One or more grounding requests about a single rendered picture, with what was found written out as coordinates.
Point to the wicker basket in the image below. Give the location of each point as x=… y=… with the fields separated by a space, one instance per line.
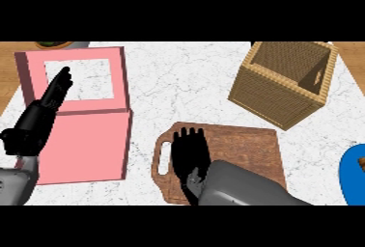
x=275 y=99

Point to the wooden cutting board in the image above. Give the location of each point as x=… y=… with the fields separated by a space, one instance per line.
x=242 y=151

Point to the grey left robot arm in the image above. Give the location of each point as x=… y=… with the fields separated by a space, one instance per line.
x=29 y=128

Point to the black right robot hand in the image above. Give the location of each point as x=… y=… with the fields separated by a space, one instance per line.
x=189 y=154

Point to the pink open box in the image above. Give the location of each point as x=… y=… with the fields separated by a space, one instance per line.
x=86 y=144

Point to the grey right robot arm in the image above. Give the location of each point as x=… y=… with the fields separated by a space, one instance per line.
x=247 y=186

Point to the brown bowl with greens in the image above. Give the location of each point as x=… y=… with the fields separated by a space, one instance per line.
x=53 y=44

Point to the blue round dish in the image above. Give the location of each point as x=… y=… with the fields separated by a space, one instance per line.
x=350 y=183

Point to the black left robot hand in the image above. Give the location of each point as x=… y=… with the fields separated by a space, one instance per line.
x=57 y=87

